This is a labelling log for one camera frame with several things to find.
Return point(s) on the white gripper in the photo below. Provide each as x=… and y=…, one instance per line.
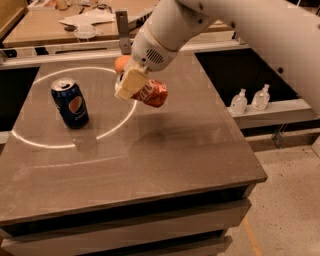
x=149, y=50

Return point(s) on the red coke can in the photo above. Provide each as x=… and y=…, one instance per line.
x=154, y=93

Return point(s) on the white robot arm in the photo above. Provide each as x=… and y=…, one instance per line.
x=285, y=36

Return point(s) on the blue pepsi can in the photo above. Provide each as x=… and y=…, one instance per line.
x=70, y=102

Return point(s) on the orange fruit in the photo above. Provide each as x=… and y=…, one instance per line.
x=120, y=63

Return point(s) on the white power strip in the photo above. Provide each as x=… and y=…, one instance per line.
x=138, y=20

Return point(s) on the white round lid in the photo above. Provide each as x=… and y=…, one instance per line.
x=85, y=31

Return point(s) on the white paper sheets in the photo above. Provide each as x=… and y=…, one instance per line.
x=94, y=16

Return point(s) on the clear sanitizer bottle left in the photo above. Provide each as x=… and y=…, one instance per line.
x=239, y=103

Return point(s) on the clear sanitizer bottle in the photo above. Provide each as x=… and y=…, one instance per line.
x=239, y=103
x=261, y=98

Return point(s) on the clear sanitizer bottle right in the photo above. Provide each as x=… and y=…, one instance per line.
x=261, y=98

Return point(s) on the grey drawer cabinet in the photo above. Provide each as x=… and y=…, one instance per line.
x=193, y=225

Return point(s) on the grey metal post left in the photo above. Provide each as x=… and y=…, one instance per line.
x=123, y=32

